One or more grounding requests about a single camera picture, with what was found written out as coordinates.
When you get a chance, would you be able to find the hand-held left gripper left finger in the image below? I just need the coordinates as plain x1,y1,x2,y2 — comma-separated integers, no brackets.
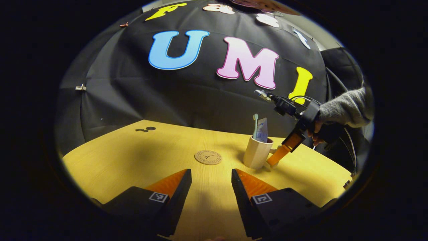
100,168,193,238

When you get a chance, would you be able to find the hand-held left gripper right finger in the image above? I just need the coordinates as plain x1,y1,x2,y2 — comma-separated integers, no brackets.
231,168,323,239

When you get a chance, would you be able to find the beige cup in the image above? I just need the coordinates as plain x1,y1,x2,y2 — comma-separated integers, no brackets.
243,135,278,169

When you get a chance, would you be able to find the white toothpaste tube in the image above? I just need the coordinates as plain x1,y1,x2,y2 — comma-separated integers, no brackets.
256,117,269,143

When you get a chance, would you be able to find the round cork coaster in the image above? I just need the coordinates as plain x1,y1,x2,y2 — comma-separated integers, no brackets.
194,150,222,165

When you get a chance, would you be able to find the wooden desktop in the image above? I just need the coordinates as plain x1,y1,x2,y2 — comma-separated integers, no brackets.
62,119,353,241

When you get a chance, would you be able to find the black backdrop cloth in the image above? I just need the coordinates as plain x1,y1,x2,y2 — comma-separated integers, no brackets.
55,0,368,168

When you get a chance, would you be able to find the black cable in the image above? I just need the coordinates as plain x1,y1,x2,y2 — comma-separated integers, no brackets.
344,127,357,175

